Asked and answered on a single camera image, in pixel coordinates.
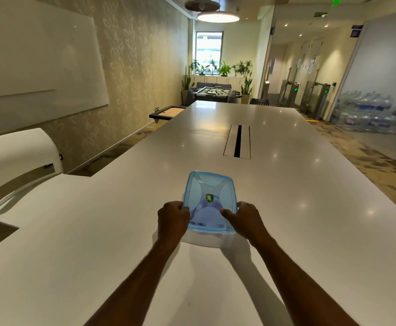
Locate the person's right hand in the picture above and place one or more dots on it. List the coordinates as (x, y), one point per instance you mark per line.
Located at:
(250, 224)

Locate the person's left hand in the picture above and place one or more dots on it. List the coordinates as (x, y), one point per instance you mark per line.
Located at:
(172, 222)

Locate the person's right thumb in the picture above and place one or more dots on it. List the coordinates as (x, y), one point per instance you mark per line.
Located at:
(228, 215)

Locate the person's left thumb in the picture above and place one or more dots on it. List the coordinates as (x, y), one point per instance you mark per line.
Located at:
(185, 210)

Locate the clear plastic food container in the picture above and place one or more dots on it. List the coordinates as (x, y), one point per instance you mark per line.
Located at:
(208, 238)

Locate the blue translucent container lid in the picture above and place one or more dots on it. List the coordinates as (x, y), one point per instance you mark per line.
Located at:
(209, 190)

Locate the person's right forearm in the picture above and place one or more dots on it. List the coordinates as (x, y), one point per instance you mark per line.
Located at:
(300, 288)

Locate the person's left forearm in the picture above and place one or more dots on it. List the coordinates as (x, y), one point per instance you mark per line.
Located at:
(136, 285)

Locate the black low game table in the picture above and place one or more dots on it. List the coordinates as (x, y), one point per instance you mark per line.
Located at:
(167, 113)

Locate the black chair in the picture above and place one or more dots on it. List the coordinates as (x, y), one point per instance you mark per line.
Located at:
(259, 102)

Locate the black foosball table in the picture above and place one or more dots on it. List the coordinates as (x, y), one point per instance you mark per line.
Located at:
(213, 93)

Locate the tall snake plant in pot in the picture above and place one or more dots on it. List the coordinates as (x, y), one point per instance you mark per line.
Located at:
(247, 87)
(185, 85)

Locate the grey sofa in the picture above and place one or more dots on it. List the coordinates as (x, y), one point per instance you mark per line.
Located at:
(214, 86)

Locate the white low cabinet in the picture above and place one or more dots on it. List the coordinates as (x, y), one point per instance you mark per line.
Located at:
(218, 80)

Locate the steel turnstile gate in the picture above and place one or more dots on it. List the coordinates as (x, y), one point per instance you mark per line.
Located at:
(292, 93)
(317, 98)

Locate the small potted green plant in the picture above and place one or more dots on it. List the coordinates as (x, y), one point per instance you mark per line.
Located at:
(213, 67)
(224, 69)
(194, 66)
(242, 68)
(203, 70)

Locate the window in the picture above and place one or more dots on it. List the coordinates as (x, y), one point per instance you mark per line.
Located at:
(208, 47)

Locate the pile of large water bottles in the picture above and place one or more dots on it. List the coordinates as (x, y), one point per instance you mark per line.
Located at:
(374, 111)

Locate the white curved chair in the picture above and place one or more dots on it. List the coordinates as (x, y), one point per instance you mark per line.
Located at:
(12, 159)

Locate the lit round pendant lamp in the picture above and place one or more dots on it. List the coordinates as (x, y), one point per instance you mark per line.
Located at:
(218, 17)

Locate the dark pendant lamp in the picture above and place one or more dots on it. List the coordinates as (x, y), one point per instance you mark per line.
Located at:
(202, 4)

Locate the green exit sign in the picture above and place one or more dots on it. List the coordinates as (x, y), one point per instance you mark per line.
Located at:
(336, 1)

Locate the white wall whiteboard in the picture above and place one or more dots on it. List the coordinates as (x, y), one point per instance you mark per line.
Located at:
(38, 54)

